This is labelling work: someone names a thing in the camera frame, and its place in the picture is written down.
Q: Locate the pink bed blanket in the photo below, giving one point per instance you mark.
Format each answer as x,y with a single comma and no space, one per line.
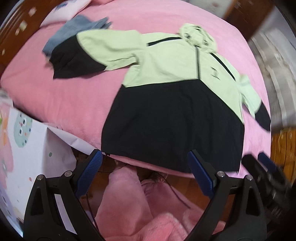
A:
80,105

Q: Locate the folded blue denim jeans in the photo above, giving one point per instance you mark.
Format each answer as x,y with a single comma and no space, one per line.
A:
77,24

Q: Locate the dark wooden headboard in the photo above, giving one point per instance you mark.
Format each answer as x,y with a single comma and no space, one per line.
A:
22,24

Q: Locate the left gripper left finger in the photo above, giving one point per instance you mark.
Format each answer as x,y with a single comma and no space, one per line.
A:
42,217

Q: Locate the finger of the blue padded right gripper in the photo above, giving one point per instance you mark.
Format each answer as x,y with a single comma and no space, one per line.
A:
267,162

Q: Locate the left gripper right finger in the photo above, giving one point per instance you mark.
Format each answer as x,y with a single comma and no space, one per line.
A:
235,210

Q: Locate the white patterned bed sheet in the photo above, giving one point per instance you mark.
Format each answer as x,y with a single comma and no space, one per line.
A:
30,148

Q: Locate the white patterned pillow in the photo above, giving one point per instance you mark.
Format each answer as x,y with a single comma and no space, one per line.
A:
65,12

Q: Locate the light green black hooded jacket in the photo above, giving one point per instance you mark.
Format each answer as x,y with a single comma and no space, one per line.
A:
178,95

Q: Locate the pink fluffy garment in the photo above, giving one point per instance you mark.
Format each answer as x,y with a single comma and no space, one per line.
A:
144,210

